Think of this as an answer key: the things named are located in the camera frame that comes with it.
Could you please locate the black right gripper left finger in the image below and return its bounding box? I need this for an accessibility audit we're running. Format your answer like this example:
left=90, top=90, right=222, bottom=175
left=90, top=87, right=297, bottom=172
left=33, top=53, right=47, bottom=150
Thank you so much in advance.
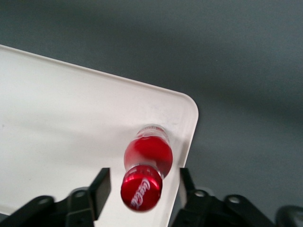
left=0, top=167, right=112, bottom=227

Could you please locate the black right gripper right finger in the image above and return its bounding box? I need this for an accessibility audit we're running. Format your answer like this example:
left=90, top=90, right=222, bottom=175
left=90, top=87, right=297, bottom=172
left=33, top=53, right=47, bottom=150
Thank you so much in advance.
left=169, top=167, right=277, bottom=227

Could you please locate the red coke bottle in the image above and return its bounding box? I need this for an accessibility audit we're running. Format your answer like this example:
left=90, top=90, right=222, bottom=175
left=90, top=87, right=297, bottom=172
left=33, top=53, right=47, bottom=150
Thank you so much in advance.
left=120, top=123, right=174, bottom=212

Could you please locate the cream plastic tray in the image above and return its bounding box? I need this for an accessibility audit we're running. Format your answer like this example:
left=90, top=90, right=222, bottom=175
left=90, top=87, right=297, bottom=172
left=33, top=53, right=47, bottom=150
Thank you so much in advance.
left=0, top=44, right=199, bottom=227

